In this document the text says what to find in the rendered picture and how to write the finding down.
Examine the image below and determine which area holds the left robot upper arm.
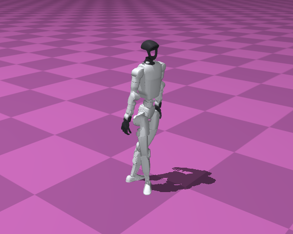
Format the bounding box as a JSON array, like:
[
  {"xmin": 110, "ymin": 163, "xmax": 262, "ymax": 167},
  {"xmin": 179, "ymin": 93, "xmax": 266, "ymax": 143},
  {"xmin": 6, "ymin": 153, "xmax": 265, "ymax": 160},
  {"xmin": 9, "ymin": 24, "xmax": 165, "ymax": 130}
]
[{"xmin": 158, "ymin": 61, "xmax": 166, "ymax": 90}]

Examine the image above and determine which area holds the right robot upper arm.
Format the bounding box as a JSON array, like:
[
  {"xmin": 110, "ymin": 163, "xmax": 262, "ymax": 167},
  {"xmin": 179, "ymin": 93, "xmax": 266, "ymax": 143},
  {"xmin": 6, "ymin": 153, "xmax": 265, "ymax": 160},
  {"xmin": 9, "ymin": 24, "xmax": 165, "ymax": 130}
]
[{"xmin": 130, "ymin": 67, "xmax": 144, "ymax": 100}]

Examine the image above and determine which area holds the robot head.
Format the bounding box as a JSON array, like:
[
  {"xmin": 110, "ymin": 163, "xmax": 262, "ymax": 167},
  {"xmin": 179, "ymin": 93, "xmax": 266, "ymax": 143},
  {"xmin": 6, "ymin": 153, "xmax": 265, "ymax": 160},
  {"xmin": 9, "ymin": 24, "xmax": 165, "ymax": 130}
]
[{"xmin": 141, "ymin": 40, "xmax": 159, "ymax": 65}]

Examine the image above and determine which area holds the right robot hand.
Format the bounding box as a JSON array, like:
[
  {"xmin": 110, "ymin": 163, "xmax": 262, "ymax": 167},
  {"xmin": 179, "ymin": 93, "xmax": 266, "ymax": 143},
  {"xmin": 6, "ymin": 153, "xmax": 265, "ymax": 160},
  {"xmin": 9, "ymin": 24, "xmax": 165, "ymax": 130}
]
[{"xmin": 121, "ymin": 116, "xmax": 131, "ymax": 135}]

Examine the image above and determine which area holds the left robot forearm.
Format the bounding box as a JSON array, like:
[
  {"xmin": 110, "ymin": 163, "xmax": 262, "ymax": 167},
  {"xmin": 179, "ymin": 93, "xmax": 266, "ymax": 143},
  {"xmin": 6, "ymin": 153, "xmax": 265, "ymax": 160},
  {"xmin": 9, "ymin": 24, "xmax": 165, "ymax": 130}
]
[{"xmin": 155, "ymin": 89, "xmax": 164, "ymax": 106}]

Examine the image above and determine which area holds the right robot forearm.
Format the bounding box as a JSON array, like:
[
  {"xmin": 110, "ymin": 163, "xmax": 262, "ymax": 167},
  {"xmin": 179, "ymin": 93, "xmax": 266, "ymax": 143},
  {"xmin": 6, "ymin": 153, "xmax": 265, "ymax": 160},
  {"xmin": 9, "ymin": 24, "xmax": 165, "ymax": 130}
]
[{"xmin": 124, "ymin": 93, "xmax": 136, "ymax": 120}]

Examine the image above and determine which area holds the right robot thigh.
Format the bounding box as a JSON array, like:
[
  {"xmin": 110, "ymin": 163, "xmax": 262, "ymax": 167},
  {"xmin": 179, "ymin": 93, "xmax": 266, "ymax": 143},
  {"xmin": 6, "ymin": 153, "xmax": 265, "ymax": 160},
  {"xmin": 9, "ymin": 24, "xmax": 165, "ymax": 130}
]
[{"xmin": 133, "ymin": 112, "xmax": 150, "ymax": 158}]

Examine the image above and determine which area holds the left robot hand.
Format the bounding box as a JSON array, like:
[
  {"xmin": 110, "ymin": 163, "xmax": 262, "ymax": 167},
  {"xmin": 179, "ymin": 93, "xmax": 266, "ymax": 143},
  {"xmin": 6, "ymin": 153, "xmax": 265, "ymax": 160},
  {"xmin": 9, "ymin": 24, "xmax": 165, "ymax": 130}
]
[{"xmin": 154, "ymin": 102, "xmax": 162, "ymax": 119}]

